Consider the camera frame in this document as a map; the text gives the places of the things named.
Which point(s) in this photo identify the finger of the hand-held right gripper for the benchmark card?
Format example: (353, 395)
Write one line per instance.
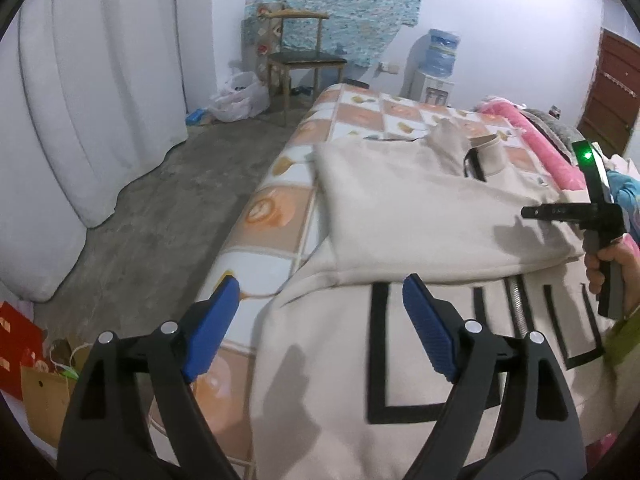
(555, 212)

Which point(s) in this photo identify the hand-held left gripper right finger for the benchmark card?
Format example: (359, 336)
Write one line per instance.
(430, 330)

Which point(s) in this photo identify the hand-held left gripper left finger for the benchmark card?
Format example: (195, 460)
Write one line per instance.
(210, 330)

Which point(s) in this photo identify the beige sweatshirt with black print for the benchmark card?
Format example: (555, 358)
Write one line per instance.
(425, 200)

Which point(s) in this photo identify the person's right forearm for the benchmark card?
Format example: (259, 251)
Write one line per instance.
(622, 340)

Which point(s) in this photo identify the person's right hand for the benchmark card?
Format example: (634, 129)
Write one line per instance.
(629, 265)

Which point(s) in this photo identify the pink printed blanket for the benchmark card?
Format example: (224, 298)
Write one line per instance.
(545, 152)

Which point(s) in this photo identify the grey blanket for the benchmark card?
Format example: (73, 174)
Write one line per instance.
(555, 127)

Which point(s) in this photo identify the brown wooden door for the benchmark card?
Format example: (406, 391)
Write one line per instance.
(612, 95)

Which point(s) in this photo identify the orange checkered bed sheet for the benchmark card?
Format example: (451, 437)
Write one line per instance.
(280, 210)

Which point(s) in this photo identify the white water dispenser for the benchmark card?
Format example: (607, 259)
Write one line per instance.
(430, 91)

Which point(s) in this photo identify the brown paper bag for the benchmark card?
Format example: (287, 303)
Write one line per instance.
(45, 400)

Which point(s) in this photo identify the red box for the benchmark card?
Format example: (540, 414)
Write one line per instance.
(17, 355)

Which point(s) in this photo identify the blue water bottle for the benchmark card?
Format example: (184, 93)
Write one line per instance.
(442, 52)

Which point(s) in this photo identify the small blue packet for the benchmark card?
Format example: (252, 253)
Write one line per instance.
(196, 117)

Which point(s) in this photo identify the white plastic bag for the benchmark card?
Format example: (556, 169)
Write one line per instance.
(237, 100)

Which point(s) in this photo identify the white curtain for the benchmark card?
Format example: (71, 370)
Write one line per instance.
(100, 85)

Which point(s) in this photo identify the wooden chair with dark seat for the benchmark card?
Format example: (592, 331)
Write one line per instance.
(305, 57)

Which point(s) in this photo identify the patterned tall box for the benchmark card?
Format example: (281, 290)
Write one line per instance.
(257, 35)

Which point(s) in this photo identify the white wall socket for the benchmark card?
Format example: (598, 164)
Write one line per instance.
(390, 67)

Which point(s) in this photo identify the blue patterned wall cloth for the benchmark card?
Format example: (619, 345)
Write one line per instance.
(360, 10)

